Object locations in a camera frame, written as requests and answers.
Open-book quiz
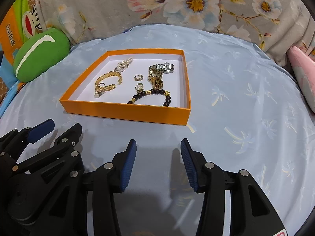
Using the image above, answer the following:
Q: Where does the gold twisted bangle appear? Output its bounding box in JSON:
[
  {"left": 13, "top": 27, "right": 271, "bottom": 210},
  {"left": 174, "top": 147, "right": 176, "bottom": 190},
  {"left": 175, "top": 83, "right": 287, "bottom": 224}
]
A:
[{"left": 95, "top": 71, "right": 123, "bottom": 92}]

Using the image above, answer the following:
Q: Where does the black bead bracelet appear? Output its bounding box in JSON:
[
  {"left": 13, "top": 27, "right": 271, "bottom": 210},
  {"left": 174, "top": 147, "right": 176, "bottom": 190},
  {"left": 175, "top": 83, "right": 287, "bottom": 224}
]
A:
[{"left": 126, "top": 88, "right": 172, "bottom": 108}]

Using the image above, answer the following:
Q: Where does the gold hoop earring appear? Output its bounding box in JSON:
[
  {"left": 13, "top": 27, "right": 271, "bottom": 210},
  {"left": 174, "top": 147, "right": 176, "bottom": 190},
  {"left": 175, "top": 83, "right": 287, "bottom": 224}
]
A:
[{"left": 134, "top": 74, "right": 144, "bottom": 82}]

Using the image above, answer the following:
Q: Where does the gold wristwatch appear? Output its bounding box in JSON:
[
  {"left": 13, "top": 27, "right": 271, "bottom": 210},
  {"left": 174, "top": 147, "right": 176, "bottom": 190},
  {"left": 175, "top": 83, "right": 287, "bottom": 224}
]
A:
[{"left": 148, "top": 69, "right": 163, "bottom": 89}]

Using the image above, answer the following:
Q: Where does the gold earring with pearl drop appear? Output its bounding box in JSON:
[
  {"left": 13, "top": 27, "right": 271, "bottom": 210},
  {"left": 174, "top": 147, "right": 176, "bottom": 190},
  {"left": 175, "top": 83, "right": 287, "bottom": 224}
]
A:
[{"left": 94, "top": 88, "right": 106, "bottom": 98}]

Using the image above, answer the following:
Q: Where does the gold earring with disc drop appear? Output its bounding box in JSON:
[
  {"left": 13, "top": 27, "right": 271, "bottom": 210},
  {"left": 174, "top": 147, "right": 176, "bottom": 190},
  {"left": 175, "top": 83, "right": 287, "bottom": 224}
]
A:
[{"left": 135, "top": 83, "right": 144, "bottom": 93}]

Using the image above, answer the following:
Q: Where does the green plush cushion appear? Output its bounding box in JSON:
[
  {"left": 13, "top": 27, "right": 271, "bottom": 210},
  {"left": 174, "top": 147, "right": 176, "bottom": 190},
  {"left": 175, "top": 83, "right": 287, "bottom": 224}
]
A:
[{"left": 13, "top": 28, "right": 70, "bottom": 83}]

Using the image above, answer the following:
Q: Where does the pearl crystal brooch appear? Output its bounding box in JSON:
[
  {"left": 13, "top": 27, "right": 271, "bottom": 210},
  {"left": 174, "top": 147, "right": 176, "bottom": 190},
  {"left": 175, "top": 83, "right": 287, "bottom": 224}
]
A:
[{"left": 114, "top": 57, "right": 133, "bottom": 73}]

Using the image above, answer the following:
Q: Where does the orange shallow box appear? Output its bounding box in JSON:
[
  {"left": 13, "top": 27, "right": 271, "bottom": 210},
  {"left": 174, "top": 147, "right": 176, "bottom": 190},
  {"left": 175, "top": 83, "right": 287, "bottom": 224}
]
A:
[{"left": 60, "top": 49, "right": 191, "bottom": 125}]

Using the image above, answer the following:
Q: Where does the silver wristwatch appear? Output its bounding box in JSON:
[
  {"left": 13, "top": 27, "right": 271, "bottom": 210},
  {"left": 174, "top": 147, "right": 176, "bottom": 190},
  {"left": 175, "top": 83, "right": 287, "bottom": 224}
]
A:
[{"left": 149, "top": 62, "right": 174, "bottom": 74}]

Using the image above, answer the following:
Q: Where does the colourful cartoon bedsheet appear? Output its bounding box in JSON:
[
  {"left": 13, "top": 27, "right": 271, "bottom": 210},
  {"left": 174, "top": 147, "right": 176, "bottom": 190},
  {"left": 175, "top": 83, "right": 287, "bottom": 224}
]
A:
[{"left": 1, "top": 0, "right": 42, "bottom": 102}]

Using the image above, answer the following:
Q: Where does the pink cartoon pillow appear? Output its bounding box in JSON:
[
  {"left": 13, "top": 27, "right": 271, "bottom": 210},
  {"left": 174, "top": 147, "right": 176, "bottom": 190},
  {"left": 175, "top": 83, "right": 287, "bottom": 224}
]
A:
[{"left": 287, "top": 46, "right": 315, "bottom": 112}]

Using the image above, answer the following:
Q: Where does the grey floral blanket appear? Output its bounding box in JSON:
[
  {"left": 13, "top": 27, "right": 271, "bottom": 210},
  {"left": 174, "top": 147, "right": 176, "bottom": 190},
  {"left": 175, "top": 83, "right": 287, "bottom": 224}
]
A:
[{"left": 35, "top": 0, "right": 314, "bottom": 66}]

